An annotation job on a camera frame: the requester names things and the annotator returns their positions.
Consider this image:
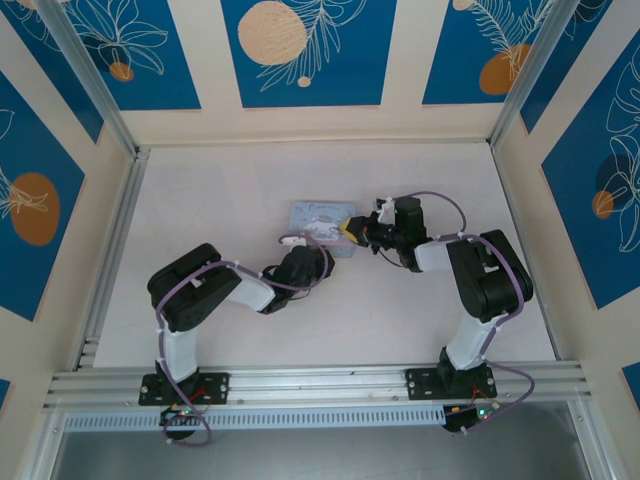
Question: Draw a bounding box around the grey steel sheet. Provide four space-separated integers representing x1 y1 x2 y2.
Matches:
48 399 592 480

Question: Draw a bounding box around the thin black left gripper cable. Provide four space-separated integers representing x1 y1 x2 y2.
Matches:
277 289 315 307

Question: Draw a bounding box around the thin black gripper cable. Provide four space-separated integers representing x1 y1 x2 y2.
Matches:
371 246 403 268
277 289 315 307

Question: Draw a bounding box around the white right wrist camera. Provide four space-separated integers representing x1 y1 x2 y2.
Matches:
374 195 397 224

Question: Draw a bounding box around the thin black right gripper cable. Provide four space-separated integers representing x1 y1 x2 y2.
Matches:
371 246 403 268

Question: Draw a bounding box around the long aluminium base rail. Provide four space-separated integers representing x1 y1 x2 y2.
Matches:
41 361 597 410

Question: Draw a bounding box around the aluminium side rail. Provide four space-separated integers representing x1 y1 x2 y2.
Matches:
73 148 152 372
491 144 562 362

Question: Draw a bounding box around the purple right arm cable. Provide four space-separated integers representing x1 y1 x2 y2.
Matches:
408 190 537 437

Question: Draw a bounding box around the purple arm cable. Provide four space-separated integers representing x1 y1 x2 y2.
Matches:
154 234 336 447
408 190 537 437

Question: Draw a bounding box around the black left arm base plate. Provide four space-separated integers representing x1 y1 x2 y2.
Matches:
138 371 232 407

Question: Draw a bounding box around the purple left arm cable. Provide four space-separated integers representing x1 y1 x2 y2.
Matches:
154 234 336 447

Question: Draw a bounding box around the white slotted cable duct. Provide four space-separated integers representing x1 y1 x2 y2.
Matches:
63 404 447 433

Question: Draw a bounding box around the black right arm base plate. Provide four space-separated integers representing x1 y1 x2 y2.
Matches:
405 366 499 402

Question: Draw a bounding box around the aluminium frame post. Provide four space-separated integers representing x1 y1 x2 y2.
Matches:
488 0 614 152
36 0 152 157

